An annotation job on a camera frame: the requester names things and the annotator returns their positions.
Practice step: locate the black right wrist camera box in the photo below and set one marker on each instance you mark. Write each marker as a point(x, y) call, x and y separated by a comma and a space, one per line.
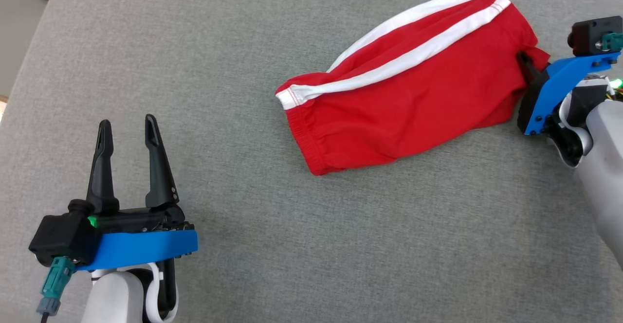
point(589, 33)

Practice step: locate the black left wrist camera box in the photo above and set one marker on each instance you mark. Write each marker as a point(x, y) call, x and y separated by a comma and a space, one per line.
point(58, 238)

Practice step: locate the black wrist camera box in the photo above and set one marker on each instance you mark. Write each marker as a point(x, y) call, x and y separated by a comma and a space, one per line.
point(58, 238)
point(589, 33)

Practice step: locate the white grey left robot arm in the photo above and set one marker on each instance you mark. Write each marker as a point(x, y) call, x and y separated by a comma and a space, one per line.
point(114, 298)

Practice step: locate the red shorts with white stripes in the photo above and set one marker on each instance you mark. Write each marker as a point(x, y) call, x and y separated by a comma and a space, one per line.
point(413, 99)

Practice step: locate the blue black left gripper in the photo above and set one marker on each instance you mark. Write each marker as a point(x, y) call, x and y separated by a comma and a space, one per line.
point(141, 247)

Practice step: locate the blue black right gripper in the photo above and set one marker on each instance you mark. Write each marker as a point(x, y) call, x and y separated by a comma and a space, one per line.
point(550, 94)

